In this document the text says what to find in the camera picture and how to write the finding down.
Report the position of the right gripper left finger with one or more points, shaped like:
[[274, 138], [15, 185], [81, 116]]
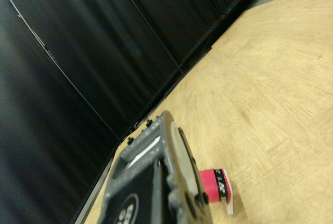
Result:
[[141, 137]]

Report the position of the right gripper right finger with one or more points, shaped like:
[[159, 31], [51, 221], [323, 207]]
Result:
[[182, 172]]

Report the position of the black curtain stand pole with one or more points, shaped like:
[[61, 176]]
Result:
[[77, 89], [148, 24]]

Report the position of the black curtain stand foot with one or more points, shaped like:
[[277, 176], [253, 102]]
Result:
[[197, 57]]

